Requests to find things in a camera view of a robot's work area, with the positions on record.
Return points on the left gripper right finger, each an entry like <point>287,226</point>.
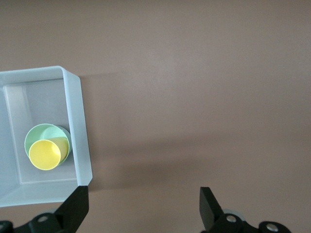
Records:
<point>211,213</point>

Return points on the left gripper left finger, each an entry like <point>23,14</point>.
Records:
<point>73,213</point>

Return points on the yellow cup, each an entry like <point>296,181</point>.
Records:
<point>45,155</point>

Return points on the pale green bowl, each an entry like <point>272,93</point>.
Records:
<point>48,132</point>

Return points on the translucent plastic bin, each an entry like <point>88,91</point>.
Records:
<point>73,109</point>

